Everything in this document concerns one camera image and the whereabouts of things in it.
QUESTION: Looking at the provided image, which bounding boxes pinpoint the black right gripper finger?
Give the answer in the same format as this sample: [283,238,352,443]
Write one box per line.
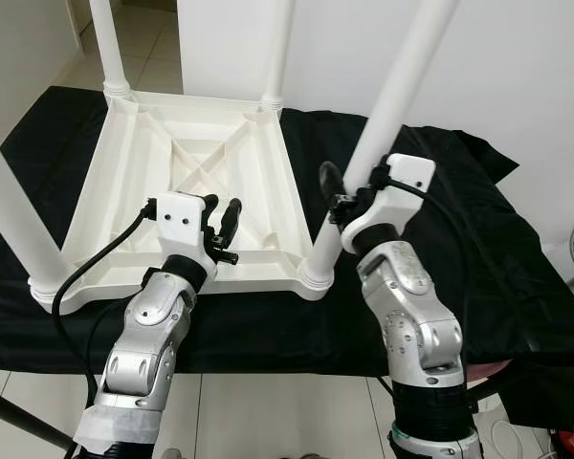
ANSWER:
[319,159,348,208]

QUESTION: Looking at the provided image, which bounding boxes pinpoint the white plastic table top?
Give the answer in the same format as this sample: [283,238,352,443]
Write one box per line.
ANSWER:
[29,91,341,317]

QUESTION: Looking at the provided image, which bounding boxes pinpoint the black cloth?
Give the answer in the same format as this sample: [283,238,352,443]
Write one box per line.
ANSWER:
[0,86,574,431]

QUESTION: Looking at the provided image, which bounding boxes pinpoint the pink stool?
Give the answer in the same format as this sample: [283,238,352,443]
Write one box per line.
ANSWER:
[464,359,513,379]

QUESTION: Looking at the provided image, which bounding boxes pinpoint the black metal stand leg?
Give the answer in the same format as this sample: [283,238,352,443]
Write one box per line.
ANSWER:
[0,382,73,450]
[469,363,537,403]

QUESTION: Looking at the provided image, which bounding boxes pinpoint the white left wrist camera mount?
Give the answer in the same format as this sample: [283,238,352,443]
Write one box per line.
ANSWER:
[153,191,221,264]

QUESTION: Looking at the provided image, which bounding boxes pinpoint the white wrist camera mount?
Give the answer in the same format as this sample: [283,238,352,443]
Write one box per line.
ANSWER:
[153,191,221,264]
[340,153,436,254]

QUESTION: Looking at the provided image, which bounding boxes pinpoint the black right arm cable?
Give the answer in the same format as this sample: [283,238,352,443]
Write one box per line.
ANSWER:
[368,167,498,383]

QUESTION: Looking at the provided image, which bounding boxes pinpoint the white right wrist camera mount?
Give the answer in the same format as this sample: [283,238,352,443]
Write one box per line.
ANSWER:
[340,153,436,254]

